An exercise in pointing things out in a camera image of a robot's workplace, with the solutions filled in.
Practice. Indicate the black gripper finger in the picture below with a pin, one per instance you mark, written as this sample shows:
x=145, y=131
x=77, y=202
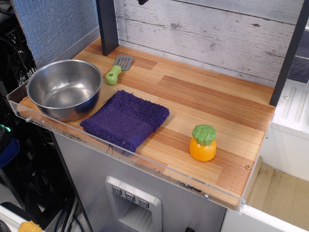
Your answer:
x=141, y=2

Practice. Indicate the purple terry cloth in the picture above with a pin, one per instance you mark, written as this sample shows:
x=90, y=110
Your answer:
x=126, y=120

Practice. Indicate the orange toy fruit green top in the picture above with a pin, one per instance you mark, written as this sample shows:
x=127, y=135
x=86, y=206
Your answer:
x=203, y=145

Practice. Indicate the stainless steel bowl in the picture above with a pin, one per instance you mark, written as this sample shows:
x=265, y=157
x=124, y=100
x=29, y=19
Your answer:
x=65, y=90

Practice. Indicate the black plastic crate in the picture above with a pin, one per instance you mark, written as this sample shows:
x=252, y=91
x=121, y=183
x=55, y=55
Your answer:
x=16, y=61

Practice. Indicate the silver toy fridge front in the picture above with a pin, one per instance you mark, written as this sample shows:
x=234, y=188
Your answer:
x=88, y=169

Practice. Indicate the white toy sink counter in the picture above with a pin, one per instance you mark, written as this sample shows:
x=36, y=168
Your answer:
x=292, y=111

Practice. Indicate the blue fabric bag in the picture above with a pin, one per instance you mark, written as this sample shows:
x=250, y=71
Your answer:
x=10, y=152

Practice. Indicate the grey ice dispenser panel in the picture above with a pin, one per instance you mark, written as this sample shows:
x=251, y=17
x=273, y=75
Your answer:
x=134, y=209

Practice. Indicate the clear acrylic table guard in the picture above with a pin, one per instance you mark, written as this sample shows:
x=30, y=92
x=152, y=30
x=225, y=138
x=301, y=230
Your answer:
x=239, y=111

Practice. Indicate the yellow object at bottom left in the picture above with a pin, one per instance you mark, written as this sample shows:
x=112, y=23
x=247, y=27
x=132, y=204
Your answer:
x=29, y=226

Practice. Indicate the dark grey left post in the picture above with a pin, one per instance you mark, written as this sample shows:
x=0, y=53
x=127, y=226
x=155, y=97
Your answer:
x=107, y=25

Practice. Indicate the dark grey post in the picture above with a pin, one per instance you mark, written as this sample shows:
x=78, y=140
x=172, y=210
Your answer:
x=107, y=25
x=291, y=52

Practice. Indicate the green handled grey toy spatula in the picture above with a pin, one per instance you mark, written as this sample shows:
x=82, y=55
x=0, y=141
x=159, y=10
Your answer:
x=122, y=63

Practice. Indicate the dark grey right post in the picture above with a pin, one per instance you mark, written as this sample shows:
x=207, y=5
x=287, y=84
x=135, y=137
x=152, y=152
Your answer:
x=291, y=52

